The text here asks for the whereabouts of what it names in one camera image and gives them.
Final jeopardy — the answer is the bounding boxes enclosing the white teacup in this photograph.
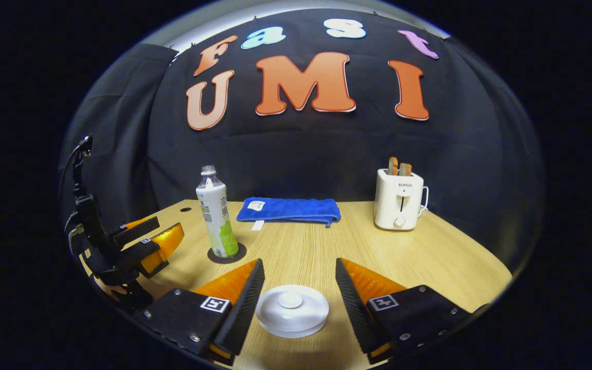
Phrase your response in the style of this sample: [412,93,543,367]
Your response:
[255,293,330,334]

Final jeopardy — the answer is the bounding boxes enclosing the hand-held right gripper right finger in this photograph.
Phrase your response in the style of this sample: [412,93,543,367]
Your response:
[335,257,474,364]

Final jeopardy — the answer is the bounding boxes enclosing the white toaster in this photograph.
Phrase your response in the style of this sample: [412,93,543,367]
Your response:
[374,169,424,231]

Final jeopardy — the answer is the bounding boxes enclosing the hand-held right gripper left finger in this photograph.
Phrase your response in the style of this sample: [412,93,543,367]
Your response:
[133,258,266,365]

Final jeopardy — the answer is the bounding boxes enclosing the clear water bottle white label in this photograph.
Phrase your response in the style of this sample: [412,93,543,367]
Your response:
[196,165,239,258]

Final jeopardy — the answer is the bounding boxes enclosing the black backdrop cloth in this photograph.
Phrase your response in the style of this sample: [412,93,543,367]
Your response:
[60,8,546,273]

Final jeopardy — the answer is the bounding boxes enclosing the dark round coaster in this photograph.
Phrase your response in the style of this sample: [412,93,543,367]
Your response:
[207,243,248,265]

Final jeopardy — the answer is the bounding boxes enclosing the blue towel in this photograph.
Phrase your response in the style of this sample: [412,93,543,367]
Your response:
[236,197,342,230]

